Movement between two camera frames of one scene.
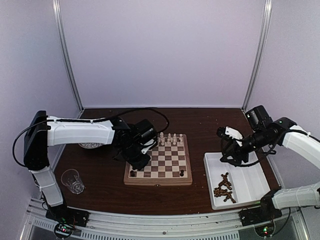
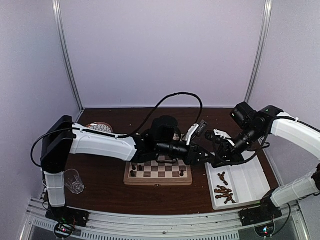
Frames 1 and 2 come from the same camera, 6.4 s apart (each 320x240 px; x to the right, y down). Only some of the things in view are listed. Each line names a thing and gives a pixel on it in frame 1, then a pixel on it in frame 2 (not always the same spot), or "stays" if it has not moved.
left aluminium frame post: x=67 y=54 stays
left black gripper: x=139 y=164 -> x=193 y=156
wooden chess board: x=169 y=164 stays
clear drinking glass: x=70 y=177 stays
